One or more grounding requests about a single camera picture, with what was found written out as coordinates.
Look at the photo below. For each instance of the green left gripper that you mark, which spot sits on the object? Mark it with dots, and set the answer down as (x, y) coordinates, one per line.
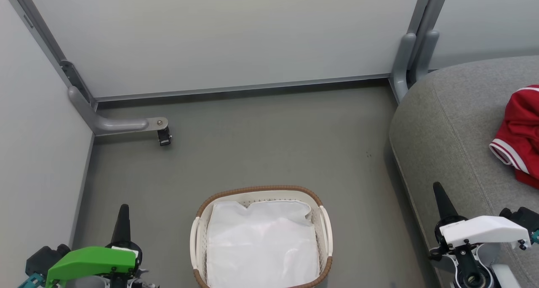
(92, 260)

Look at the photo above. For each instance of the plain grey partition post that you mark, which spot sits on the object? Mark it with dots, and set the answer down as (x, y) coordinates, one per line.
(431, 6)

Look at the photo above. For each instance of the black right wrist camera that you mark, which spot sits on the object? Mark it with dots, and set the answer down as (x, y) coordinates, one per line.
(524, 220)

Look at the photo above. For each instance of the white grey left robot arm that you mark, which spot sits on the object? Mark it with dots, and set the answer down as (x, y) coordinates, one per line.
(139, 281)

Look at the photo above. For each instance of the black caster wheel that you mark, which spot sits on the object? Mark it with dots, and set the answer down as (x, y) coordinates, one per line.
(164, 137)

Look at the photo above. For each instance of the white cloth basket liner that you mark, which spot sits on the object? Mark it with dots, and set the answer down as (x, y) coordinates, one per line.
(261, 241)

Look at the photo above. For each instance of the grey fabric sofa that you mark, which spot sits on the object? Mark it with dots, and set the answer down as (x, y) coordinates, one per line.
(454, 132)

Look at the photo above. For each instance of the long grey partition foot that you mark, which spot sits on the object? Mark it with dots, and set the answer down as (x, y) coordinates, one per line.
(118, 124)

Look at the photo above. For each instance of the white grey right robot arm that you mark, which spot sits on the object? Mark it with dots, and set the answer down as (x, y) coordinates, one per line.
(471, 271)

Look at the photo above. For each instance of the grey partition post with bracket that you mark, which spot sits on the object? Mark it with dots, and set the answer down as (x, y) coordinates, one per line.
(42, 31)

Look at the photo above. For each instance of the grey partition bottom rail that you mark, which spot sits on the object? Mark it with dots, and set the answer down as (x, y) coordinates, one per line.
(240, 88)

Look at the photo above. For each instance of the white laundry basket brown rim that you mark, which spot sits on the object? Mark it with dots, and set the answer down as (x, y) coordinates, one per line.
(200, 225)

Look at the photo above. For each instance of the red white sports jersey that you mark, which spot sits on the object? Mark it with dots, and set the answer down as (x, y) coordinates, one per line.
(522, 128)

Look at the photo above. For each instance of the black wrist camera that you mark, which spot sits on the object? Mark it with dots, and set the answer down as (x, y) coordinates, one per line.
(44, 258)
(524, 220)

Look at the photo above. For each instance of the short grey partition foot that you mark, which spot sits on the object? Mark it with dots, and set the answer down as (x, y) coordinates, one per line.
(400, 65)
(427, 52)

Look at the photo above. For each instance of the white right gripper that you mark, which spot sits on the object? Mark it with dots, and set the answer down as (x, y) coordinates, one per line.
(484, 231)

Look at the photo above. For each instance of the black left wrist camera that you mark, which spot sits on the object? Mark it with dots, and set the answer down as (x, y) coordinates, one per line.
(44, 258)

